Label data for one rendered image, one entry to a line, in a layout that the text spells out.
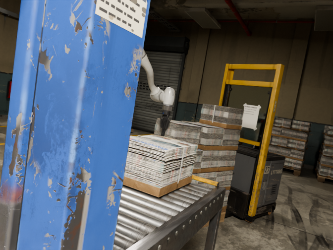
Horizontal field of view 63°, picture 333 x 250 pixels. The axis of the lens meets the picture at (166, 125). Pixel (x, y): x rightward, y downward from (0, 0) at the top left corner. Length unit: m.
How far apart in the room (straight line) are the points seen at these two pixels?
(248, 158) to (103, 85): 3.35
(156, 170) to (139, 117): 9.15
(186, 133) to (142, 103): 7.96
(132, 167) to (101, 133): 1.11
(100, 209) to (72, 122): 0.09
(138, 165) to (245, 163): 2.39
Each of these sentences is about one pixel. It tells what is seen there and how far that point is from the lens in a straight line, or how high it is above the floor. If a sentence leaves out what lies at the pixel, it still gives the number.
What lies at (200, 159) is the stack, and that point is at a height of 0.74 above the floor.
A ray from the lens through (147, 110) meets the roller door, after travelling 10.22.
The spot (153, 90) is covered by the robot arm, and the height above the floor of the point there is 1.32.
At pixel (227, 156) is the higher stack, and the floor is 0.77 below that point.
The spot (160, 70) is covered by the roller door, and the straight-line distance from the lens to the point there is 10.12.
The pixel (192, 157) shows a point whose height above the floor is 0.96.
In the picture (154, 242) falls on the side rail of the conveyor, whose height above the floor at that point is 0.80.
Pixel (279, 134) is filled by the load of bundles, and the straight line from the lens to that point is 7.16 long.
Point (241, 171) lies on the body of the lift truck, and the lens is 3.60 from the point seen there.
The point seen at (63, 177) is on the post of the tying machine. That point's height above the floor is 1.18.
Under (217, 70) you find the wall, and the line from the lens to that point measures 9.33.
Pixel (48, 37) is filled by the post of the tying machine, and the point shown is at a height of 1.28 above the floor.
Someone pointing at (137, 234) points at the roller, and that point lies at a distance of 0.97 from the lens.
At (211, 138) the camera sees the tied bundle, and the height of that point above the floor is 0.95.
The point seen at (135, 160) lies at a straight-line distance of 1.33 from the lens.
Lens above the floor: 1.24
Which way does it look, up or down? 5 degrees down
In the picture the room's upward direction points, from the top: 9 degrees clockwise
